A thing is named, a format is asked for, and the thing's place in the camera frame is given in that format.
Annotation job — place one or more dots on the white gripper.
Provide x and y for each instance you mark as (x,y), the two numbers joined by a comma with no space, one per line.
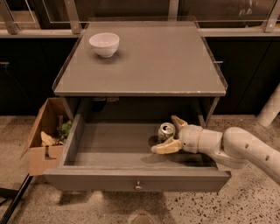
(189,137)

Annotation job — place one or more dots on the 7up can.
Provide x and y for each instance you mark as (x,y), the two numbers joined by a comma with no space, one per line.
(165,131)

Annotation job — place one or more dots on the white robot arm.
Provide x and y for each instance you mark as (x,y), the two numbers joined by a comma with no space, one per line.
(233,148)

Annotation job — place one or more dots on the round metal drawer knob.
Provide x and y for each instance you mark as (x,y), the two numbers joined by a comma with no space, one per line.
(137,187)

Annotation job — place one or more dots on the open grey top drawer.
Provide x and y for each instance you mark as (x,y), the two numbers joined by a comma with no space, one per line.
(112,155)

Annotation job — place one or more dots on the grey cabinet with top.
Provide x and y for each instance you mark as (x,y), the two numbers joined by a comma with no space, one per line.
(154,58)

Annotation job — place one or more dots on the green item in box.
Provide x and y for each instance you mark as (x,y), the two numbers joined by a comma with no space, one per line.
(65,129)

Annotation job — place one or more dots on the white ceramic bowl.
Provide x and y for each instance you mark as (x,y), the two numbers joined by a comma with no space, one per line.
(104,44)

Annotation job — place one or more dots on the crumpled tan paper in box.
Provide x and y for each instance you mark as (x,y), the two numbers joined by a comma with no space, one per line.
(47,140)

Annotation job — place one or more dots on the brown cardboard box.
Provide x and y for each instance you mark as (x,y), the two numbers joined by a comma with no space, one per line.
(51,115)

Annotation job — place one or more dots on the black floor bar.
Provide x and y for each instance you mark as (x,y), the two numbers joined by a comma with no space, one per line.
(15,196)

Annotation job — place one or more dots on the metal window frame rail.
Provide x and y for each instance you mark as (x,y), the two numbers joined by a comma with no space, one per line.
(215,18)

